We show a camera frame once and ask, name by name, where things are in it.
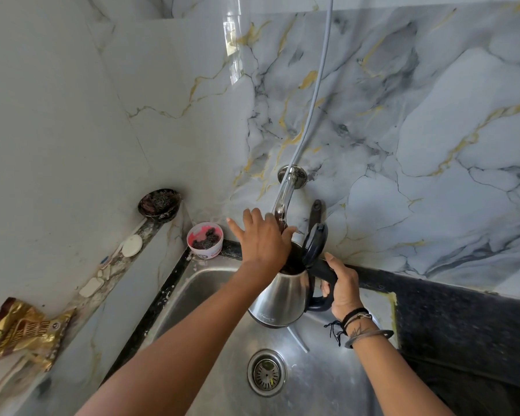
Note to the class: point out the person's left forearm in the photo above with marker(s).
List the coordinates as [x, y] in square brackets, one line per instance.
[186, 346]

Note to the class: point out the person's left little finger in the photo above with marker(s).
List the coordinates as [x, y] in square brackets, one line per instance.
[235, 227]

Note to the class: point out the gold foil packet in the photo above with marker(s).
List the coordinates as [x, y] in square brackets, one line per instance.
[19, 331]

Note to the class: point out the dark round bowl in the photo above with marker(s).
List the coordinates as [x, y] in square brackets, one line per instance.
[159, 205]

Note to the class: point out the person's right hand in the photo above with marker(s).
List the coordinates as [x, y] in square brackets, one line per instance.
[347, 292]

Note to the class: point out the white toothbrush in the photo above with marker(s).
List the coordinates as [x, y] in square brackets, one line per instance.
[109, 257]

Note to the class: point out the person's left hand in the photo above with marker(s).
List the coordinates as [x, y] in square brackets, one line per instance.
[262, 244]

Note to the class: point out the person's left thumb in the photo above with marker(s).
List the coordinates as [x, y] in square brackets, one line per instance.
[289, 233]

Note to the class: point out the round sink drain strainer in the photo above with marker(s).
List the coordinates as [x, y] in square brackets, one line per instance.
[266, 373]

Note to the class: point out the grey metal bangle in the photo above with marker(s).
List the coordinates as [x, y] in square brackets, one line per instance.
[368, 335]

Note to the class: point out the flat white soap piece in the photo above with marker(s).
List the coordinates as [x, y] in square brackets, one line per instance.
[91, 287]

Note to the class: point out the stainless steel electric kettle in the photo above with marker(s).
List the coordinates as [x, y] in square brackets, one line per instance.
[281, 298]

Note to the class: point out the chrome wall tap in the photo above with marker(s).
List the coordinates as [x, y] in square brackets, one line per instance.
[285, 194]

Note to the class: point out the dark steel wool scrubber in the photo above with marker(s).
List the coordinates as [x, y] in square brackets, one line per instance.
[206, 241]

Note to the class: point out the pink and white tub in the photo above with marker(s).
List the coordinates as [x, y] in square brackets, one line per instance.
[205, 252]

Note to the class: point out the round white soap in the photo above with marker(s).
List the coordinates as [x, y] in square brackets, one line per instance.
[132, 246]

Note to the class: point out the person's right forearm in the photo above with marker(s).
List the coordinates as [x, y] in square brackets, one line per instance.
[390, 376]

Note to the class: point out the person's right thumb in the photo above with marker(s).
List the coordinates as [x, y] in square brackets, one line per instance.
[334, 264]

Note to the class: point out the stainless steel sink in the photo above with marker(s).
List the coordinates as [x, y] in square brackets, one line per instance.
[320, 376]

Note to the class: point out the person's left middle finger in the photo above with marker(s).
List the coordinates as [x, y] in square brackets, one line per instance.
[258, 215]

